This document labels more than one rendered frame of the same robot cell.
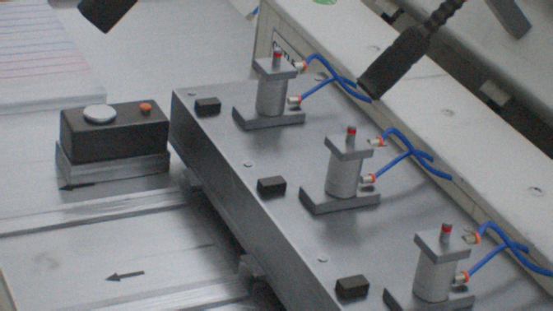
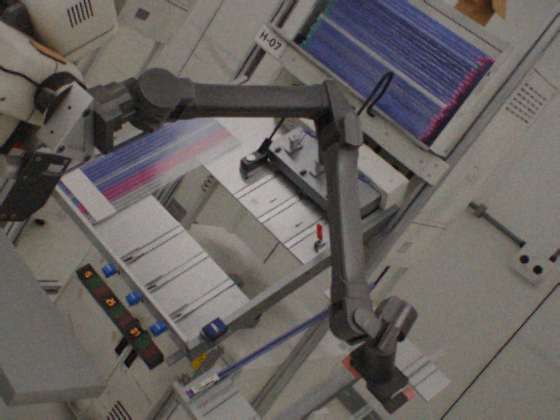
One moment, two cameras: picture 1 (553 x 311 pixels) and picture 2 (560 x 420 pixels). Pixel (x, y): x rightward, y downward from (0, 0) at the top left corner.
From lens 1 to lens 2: 1.45 m
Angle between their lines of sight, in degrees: 21
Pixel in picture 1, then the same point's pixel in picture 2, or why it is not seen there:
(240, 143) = (290, 160)
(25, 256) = (248, 201)
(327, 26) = not seen: hidden behind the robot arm
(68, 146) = (245, 168)
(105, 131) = (254, 163)
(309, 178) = (310, 166)
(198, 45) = not seen: hidden behind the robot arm
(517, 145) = not seen: hidden behind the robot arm
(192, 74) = (258, 125)
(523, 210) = (362, 165)
